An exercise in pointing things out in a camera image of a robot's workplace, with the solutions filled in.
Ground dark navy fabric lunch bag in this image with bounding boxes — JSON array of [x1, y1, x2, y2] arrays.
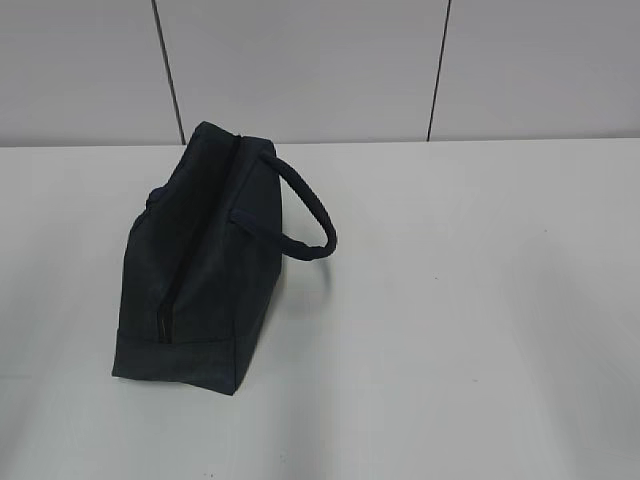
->
[[112, 122, 337, 395]]

